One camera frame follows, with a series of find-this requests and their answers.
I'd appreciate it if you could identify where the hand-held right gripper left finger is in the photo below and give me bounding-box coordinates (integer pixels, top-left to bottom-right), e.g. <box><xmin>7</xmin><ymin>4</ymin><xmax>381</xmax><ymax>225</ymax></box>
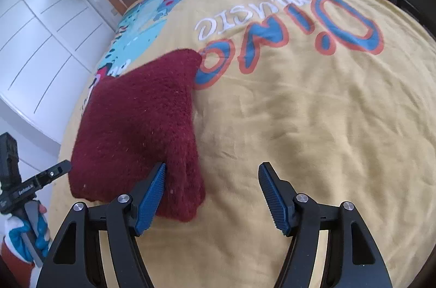
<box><xmin>36</xmin><ymin>162</ymin><xmax>167</xmax><ymax>288</ymax></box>

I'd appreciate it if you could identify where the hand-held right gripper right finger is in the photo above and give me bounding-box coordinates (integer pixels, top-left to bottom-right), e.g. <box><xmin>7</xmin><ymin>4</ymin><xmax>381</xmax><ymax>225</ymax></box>
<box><xmin>258</xmin><ymin>163</ymin><xmax>392</xmax><ymax>288</ymax></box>

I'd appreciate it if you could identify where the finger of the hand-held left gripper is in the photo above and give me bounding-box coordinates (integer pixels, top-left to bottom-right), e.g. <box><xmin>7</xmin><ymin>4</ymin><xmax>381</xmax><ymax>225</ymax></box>
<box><xmin>34</xmin><ymin>161</ymin><xmax>73</xmax><ymax>190</ymax></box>

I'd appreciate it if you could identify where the maroon knitted sweater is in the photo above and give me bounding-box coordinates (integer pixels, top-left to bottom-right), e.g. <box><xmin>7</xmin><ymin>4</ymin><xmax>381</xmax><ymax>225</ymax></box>
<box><xmin>68</xmin><ymin>49</ymin><xmax>207</xmax><ymax>223</ymax></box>

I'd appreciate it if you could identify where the person's left forearm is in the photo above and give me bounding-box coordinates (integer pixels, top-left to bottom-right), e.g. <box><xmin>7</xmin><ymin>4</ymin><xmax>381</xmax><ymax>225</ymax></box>
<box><xmin>0</xmin><ymin>235</ymin><xmax>36</xmax><ymax>288</ymax></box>

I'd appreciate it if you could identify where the person's left hand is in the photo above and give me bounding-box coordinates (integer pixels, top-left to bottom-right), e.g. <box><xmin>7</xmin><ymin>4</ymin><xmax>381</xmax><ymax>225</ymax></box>
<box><xmin>3</xmin><ymin>201</ymin><xmax>52</xmax><ymax>263</ymax></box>

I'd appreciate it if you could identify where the yellow printed blanket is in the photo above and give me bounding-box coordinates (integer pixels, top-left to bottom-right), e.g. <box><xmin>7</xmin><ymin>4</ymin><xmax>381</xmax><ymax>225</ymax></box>
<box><xmin>36</xmin><ymin>0</ymin><xmax>436</xmax><ymax>288</ymax></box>

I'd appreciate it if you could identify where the white wardrobe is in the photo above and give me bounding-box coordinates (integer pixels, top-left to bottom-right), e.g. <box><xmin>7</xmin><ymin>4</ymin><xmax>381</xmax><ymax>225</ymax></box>
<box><xmin>0</xmin><ymin>0</ymin><xmax>118</xmax><ymax>169</ymax></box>

